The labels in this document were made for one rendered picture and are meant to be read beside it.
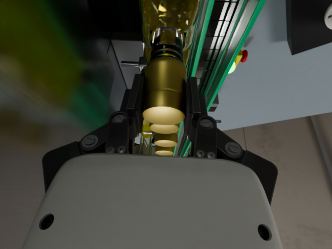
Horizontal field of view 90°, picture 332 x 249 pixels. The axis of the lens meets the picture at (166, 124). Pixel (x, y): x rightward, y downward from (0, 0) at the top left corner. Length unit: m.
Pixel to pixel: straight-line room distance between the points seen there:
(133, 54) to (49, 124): 0.34
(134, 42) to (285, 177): 2.67
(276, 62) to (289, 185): 2.25
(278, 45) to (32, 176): 0.72
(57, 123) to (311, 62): 0.82
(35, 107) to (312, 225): 2.85
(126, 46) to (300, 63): 0.64
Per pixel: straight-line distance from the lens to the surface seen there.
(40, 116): 0.20
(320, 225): 2.87
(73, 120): 0.25
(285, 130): 3.01
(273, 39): 0.70
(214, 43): 0.47
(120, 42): 0.48
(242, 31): 0.36
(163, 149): 0.28
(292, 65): 0.83
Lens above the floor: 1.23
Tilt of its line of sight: 23 degrees down
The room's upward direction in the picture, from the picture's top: 177 degrees counter-clockwise
